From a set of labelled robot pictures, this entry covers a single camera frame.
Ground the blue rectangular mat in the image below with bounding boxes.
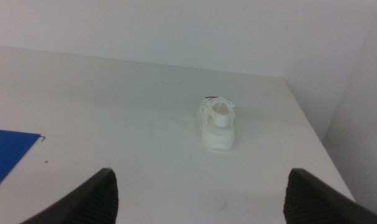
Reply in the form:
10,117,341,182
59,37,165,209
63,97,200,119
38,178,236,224
0,128,42,192

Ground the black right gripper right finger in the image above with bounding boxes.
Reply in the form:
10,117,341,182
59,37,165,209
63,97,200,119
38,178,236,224
282,168,377,224

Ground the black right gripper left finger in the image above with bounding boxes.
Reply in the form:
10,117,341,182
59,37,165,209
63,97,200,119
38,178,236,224
19,167,119,224

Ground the white sandal shoe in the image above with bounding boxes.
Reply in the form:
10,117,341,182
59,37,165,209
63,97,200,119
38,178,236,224
197,95,236,152

